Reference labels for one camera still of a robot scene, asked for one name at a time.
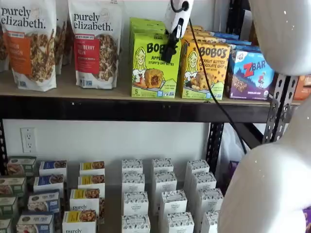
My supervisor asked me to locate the white yellow granola box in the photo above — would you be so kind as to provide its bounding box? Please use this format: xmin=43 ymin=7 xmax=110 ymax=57
xmin=62 ymin=210 xmax=98 ymax=233
xmin=77 ymin=174 xmax=105 ymax=192
xmin=79 ymin=161 xmax=105 ymax=176
xmin=69 ymin=188 xmax=101 ymax=214

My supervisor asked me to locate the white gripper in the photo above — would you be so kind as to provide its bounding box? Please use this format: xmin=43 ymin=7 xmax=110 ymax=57
xmin=161 ymin=0 xmax=194 ymax=62

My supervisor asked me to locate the green Bobo's apple pie box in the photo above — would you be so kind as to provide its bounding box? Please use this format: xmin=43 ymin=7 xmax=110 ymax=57
xmin=129 ymin=17 xmax=166 ymax=24
xmin=131 ymin=33 xmax=182 ymax=99
xmin=130 ymin=26 xmax=169 ymax=35
xmin=130 ymin=21 xmax=167 ymax=29

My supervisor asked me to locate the wooden shelf board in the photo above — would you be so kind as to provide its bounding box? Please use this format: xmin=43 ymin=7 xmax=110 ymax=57
xmin=0 ymin=58 xmax=274 ymax=105

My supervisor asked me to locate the white wall outlet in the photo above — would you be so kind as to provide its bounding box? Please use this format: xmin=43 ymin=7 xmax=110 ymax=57
xmin=20 ymin=128 xmax=37 ymax=153

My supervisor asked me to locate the white patterned pantry box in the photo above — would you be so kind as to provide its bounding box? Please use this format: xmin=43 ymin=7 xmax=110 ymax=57
xmin=152 ymin=159 xmax=174 ymax=175
xmin=121 ymin=159 xmax=144 ymax=175
xmin=201 ymin=210 xmax=221 ymax=233
xmin=155 ymin=171 xmax=177 ymax=195
xmin=121 ymin=215 xmax=151 ymax=233
xmin=159 ymin=190 xmax=188 ymax=216
xmin=190 ymin=172 xmax=217 ymax=191
xmin=121 ymin=172 xmax=146 ymax=194
xmin=197 ymin=188 xmax=224 ymax=214
xmin=186 ymin=159 xmax=210 ymax=175
xmin=166 ymin=212 xmax=194 ymax=233
xmin=123 ymin=191 xmax=149 ymax=216

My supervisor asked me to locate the black metal shelving rack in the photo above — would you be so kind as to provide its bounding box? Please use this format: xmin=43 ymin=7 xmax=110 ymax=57
xmin=0 ymin=0 xmax=300 ymax=175

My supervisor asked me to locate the blue granola box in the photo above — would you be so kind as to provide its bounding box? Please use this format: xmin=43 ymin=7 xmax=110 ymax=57
xmin=28 ymin=189 xmax=61 ymax=214
xmin=38 ymin=160 xmax=68 ymax=180
xmin=16 ymin=212 xmax=55 ymax=233
xmin=33 ymin=174 xmax=65 ymax=195

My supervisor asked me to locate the green granola box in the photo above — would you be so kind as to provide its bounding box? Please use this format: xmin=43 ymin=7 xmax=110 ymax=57
xmin=0 ymin=177 xmax=27 ymax=197
xmin=0 ymin=196 xmax=19 ymax=219
xmin=0 ymin=218 xmax=13 ymax=233
xmin=7 ymin=156 xmax=37 ymax=177

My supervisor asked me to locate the purple snack box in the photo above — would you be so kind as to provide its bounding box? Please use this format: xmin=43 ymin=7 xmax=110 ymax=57
xmin=228 ymin=160 xmax=241 ymax=175

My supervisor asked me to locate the orange label granola bag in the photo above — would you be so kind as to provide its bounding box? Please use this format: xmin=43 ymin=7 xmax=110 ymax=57
xmin=0 ymin=0 xmax=58 ymax=92

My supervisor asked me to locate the orange snack box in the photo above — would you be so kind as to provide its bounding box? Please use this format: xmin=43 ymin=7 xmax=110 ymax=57
xmin=293 ymin=75 xmax=311 ymax=100

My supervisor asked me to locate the blue Zbar box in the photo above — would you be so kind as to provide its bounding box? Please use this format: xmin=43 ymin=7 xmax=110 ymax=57
xmin=213 ymin=31 xmax=240 ymax=41
xmin=229 ymin=45 xmax=262 ymax=53
xmin=225 ymin=50 xmax=276 ymax=100
xmin=223 ymin=38 xmax=253 ymax=47

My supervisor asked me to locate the red label granola bag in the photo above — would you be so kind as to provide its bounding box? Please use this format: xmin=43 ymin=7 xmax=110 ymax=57
xmin=68 ymin=0 xmax=126 ymax=90

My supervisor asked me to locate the black cable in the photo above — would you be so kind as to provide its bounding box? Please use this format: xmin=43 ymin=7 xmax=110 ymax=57
xmin=170 ymin=0 xmax=248 ymax=154

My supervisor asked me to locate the white granola bag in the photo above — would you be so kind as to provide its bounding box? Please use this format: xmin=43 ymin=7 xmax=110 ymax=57
xmin=0 ymin=23 xmax=12 ymax=73
xmin=54 ymin=0 xmax=75 ymax=75

